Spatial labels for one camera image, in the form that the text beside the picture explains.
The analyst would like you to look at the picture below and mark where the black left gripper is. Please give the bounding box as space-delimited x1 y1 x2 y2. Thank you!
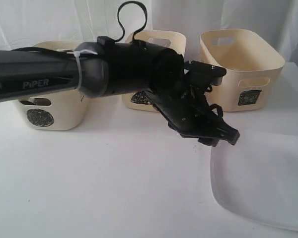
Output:
145 84 240 147

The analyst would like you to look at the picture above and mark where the white rectangular plate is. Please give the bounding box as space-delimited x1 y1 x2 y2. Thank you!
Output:
210 130 298 231

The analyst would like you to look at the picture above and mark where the steel mug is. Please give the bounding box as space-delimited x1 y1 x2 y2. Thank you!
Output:
19 97 52 106

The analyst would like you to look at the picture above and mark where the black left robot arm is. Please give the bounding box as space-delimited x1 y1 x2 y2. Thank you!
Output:
0 37 229 146

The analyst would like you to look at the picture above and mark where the cream bin with square mark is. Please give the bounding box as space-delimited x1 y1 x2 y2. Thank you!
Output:
200 29 285 112

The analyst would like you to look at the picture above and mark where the cream bin with triangle mark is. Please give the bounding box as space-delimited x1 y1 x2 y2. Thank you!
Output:
122 30 186 112

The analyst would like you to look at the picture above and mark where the cream bin with circle mark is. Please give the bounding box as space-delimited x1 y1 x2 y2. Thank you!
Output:
13 41 91 131

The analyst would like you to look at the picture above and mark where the white backdrop curtain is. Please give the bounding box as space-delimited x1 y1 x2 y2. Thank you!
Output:
0 0 298 66

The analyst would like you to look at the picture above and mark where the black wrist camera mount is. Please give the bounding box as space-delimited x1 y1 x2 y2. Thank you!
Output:
184 60 226 86

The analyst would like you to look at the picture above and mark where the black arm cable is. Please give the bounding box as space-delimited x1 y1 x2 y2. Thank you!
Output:
115 0 149 44

